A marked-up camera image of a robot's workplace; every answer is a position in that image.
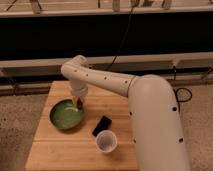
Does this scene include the dark red pepper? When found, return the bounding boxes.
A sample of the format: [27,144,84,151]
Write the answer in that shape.
[77,98,83,109]

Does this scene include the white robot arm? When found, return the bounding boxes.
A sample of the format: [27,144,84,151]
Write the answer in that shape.
[61,55,191,171]

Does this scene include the green ceramic bowl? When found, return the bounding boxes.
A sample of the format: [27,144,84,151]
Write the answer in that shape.
[49,99,84,130]

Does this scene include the black rectangular phone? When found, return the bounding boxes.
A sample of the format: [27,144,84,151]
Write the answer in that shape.
[92,116,112,137]

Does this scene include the white plastic cup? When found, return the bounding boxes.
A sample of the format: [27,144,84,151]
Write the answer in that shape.
[95,130,118,154]

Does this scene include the black cable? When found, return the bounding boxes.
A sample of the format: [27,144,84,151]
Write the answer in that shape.
[173,87,193,113]

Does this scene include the white metal rail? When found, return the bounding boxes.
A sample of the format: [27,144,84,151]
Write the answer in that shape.
[0,52,213,72]

